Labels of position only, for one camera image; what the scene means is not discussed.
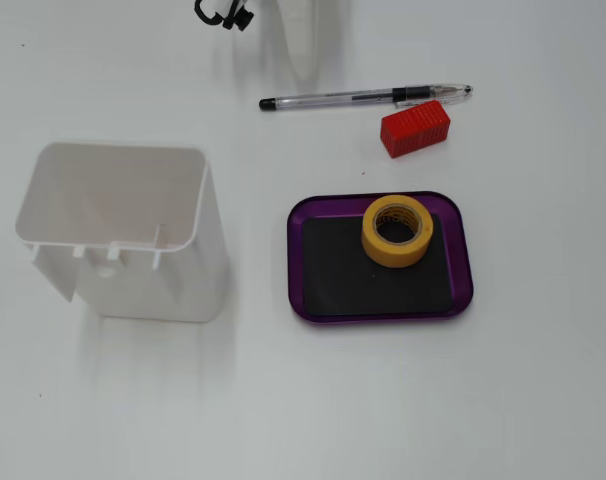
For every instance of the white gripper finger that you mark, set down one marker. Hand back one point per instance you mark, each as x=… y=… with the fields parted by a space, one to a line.
x=298 y=40

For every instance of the yellow masking tape roll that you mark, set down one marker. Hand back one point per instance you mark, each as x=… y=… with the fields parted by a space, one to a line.
x=393 y=255

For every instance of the white plastic container box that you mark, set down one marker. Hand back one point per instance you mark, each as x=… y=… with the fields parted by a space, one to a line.
x=148 y=285

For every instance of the clear ballpoint pen black cap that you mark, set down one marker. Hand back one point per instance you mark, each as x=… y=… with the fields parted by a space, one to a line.
x=333 y=99

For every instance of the red textured rectangular block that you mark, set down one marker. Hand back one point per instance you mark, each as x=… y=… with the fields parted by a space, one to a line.
x=415 y=130

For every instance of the purple tray with black mat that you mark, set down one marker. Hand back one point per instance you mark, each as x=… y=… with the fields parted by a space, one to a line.
x=383 y=290

